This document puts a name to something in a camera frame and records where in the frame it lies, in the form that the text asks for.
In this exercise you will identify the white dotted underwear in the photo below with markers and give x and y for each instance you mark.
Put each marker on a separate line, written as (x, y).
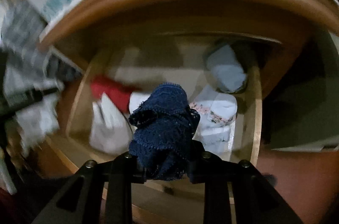
(110, 131)

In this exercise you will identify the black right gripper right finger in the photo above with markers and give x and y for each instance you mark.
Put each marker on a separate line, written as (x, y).
(235, 192)

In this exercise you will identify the floral blue-white underwear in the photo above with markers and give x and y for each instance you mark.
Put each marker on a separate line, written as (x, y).
(218, 113)

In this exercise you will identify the red underwear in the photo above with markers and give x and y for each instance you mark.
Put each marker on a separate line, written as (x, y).
(118, 93)

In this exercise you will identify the grey plaid cloth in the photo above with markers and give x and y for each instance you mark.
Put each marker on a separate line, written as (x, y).
(20, 35)

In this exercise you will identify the grey foam block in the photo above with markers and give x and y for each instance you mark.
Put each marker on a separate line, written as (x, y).
(301, 113)

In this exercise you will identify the white bra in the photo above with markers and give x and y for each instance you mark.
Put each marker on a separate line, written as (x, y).
(136, 99)

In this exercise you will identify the light blue folded underwear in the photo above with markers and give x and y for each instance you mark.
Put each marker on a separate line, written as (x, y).
(226, 70)

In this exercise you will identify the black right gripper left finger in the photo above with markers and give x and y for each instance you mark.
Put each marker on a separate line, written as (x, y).
(96, 193)

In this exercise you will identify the brown wooden nightstand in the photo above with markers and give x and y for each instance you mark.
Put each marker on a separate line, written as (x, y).
(197, 17)

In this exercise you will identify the white leaf-print bedsheet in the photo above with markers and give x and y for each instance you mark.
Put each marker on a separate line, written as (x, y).
(39, 119)

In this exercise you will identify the navy lace underwear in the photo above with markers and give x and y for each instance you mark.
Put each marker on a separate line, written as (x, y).
(165, 125)

